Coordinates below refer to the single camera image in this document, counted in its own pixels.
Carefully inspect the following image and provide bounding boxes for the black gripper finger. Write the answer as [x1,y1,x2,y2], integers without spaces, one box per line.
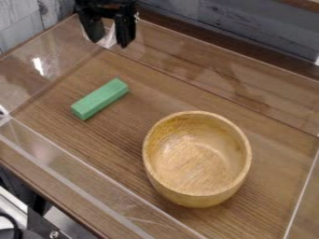
[114,13,135,49]
[78,12,105,43]

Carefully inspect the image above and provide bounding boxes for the green rectangular block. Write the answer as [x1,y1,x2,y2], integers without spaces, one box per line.
[70,77,129,120]

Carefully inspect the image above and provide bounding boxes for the brown wooden bowl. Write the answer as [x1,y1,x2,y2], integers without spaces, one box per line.
[141,111,253,208]

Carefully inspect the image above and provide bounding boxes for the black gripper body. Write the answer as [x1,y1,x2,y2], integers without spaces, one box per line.
[74,0,138,22]

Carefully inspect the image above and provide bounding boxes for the clear acrylic corner bracket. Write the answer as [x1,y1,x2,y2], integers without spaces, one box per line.
[81,22,117,49]

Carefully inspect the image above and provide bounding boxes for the black equipment base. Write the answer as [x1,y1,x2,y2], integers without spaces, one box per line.
[22,209,70,239]

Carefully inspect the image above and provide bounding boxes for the black cable lower left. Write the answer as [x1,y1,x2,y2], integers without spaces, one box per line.
[0,211,19,239]

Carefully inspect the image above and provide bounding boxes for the clear acrylic tray wall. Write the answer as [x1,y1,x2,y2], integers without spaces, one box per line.
[0,15,319,239]

